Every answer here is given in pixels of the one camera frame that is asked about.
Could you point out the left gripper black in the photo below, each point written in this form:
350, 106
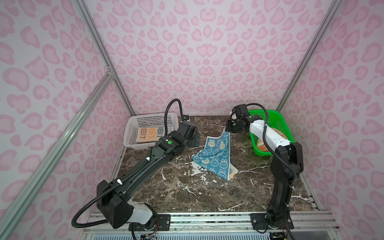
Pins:
195, 139

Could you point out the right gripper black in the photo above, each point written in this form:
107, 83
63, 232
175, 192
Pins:
228, 127

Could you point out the green plastic basket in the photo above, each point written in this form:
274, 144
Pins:
278, 124

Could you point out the blue bunny print towel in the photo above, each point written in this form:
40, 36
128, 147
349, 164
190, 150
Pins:
216, 156

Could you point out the rabbit print towel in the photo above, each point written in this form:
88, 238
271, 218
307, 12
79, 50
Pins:
149, 135

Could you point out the white perforated plastic basket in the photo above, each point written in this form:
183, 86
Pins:
142, 121

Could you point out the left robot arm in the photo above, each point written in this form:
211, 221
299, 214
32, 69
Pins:
117, 205

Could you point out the orange patterned towel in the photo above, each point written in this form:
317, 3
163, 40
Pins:
273, 140

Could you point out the left diagonal aluminium strut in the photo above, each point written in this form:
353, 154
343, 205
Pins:
27, 195

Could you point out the right corner aluminium post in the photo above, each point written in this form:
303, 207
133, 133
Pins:
331, 14

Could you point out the corner aluminium post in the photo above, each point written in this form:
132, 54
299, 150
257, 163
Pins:
331, 14
91, 26

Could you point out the left corner aluminium post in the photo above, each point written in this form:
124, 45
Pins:
91, 26

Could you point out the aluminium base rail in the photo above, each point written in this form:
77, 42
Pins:
304, 225

